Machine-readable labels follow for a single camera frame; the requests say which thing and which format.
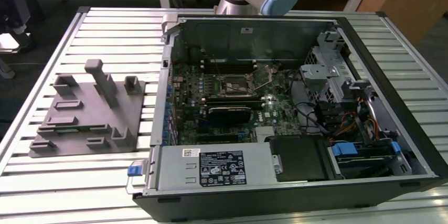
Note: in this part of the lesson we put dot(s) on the CPU socket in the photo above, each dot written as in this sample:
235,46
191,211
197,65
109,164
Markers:
233,81

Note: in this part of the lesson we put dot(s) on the green RAM stick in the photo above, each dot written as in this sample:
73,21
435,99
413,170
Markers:
82,128
231,102

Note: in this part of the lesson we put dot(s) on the thin metal locking lever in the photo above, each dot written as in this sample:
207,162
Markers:
237,89
218,68

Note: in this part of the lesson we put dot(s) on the black graphics card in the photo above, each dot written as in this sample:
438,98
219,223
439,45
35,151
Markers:
227,116

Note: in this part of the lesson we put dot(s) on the green motherboard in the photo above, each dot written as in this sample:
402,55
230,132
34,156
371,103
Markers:
189,87

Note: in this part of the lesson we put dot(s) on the black expansion slot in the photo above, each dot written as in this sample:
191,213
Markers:
217,138

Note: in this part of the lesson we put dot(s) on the silver chipset heatsink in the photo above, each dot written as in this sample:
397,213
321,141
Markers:
265,132

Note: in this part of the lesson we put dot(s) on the silver metal drive cage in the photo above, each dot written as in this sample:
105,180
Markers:
317,73

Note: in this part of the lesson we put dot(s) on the grey power supply unit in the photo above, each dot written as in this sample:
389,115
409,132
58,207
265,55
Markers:
175,169

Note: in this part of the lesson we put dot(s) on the black plastic shroud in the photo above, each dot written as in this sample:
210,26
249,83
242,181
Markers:
301,158

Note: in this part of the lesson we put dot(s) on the blue case latch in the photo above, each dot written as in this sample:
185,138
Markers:
135,171

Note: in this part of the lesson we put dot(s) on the hard disk in blue carrier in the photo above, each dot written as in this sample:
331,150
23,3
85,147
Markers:
345,150

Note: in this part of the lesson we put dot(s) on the grey parts rack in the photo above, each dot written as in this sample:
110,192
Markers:
87,119

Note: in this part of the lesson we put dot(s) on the black open PC case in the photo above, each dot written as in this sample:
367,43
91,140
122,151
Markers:
245,203

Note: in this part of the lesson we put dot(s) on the white plastic foot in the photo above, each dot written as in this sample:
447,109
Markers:
7,73

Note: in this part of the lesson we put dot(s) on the wooden cabinet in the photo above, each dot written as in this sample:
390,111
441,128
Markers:
413,3

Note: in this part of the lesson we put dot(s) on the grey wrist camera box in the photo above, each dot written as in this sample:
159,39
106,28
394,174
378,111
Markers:
9,42

